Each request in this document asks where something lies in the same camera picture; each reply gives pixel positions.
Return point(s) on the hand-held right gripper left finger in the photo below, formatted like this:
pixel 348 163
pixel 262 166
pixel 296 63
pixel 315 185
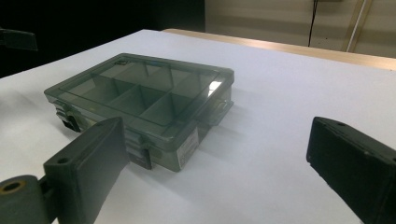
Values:
pixel 90 168

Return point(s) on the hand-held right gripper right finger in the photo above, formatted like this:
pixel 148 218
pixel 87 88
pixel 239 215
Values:
pixel 358 165

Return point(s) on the smoky clear plastic organizer box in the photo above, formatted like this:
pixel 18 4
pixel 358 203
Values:
pixel 149 99

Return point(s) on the white table cover board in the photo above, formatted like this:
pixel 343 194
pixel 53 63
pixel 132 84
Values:
pixel 280 93

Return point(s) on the light wooden table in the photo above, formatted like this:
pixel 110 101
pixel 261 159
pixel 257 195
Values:
pixel 295 48

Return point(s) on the light wooden vertical strip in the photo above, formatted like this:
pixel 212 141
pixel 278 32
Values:
pixel 355 25

